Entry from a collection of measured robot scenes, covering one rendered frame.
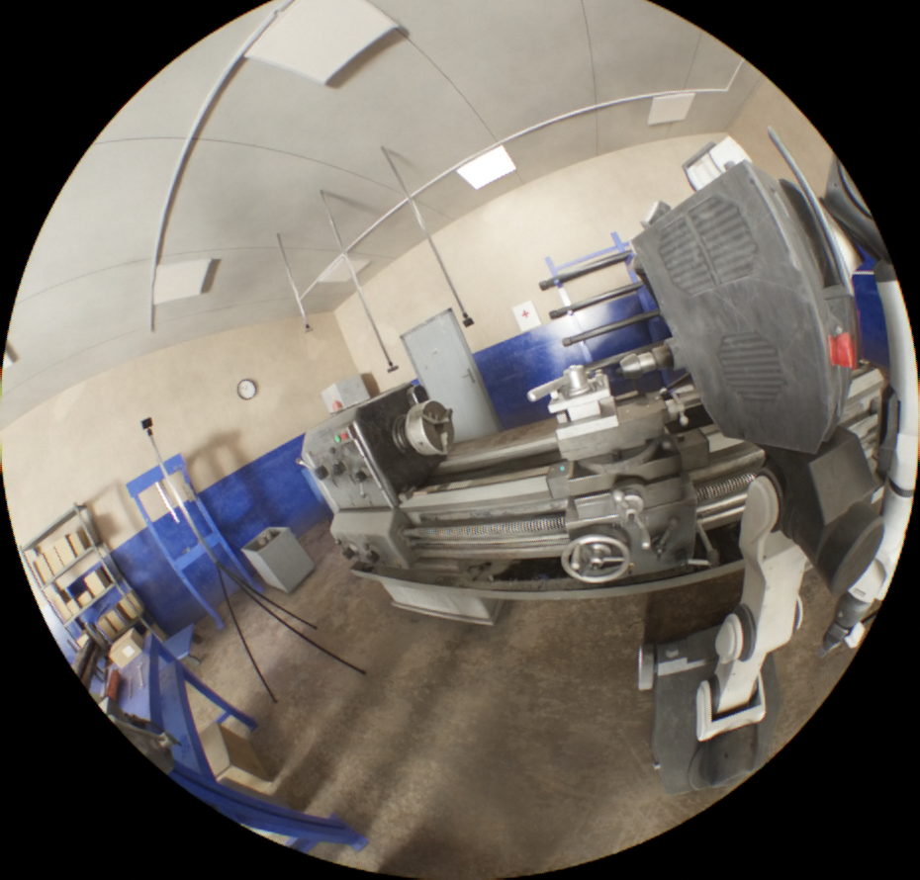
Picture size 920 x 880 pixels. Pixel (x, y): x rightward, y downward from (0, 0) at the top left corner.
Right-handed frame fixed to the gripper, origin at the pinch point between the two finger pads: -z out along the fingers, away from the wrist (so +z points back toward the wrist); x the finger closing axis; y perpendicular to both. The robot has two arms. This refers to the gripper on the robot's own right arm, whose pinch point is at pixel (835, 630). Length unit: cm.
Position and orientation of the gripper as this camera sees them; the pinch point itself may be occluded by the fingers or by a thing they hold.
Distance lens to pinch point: 89.8
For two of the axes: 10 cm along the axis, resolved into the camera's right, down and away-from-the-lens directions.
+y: -0.7, -0.8, 9.9
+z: -5.3, -8.4, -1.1
